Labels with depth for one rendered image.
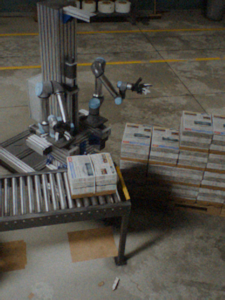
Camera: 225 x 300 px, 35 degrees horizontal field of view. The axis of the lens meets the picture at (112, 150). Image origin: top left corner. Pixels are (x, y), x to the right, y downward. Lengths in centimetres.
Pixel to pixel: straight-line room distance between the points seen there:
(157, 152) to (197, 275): 124
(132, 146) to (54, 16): 142
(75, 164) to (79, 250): 104
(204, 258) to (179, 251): 25
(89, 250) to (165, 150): 125
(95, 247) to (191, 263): 95
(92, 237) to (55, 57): 181
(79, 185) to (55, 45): 130
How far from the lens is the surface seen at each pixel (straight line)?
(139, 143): 363
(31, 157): 443
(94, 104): 381
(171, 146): 365
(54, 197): 307
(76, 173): 293
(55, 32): 337
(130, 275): 357
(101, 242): 377
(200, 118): 374
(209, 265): 380
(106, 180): 297
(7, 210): 302
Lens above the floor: 298
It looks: 38 degrees down
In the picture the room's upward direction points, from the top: 4 degrees clockwise
